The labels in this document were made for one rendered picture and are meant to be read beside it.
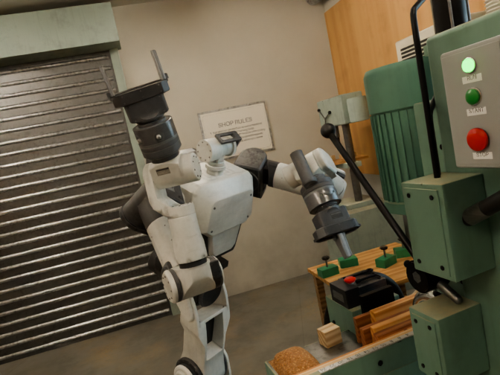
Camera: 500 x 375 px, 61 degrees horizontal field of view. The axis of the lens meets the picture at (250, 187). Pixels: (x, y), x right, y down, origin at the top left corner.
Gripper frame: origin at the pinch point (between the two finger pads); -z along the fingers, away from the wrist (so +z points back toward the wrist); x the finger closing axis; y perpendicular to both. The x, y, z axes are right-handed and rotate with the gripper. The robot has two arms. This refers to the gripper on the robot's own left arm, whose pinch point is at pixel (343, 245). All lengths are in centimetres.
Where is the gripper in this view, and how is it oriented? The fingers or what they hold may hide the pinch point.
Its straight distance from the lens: 109.3
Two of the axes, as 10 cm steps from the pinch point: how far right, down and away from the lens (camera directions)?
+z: -3.4, -8.7, 3.7
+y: 1.8, -4.4, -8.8
